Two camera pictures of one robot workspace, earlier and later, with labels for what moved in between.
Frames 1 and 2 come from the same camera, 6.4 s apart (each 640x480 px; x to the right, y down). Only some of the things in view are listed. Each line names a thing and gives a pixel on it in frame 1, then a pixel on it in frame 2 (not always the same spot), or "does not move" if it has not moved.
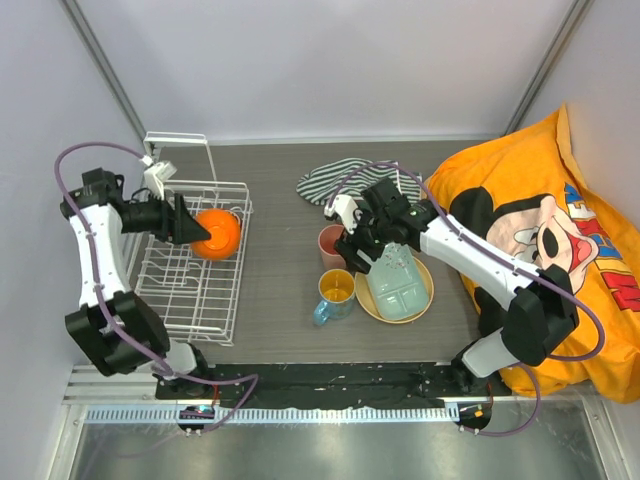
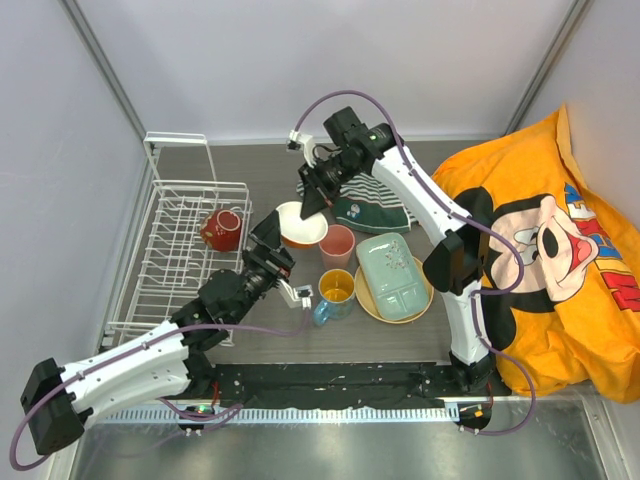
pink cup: [327, 237] does not move
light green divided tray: [399, 287] does not move
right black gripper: [353, 261] → [313, 200]
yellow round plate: [367, 302] does not move
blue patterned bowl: [336, 290] does not move
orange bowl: [224, 228] → [298, 232]
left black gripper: [176, 224] → [266, 255]
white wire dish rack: [191, 284] does not move
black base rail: [329, 384] does not move
